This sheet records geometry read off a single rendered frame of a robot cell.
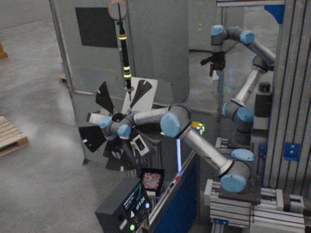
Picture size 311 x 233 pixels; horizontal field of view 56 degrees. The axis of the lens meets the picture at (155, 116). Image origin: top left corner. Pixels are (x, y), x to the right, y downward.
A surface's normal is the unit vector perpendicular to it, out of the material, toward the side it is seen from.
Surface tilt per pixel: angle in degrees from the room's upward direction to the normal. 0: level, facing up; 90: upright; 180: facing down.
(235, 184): 95
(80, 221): 0
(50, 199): 0
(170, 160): 90
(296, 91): 90
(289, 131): 90
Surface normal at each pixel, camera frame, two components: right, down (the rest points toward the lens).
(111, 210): -0.30, -0.89
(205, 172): -0.45, 0.44
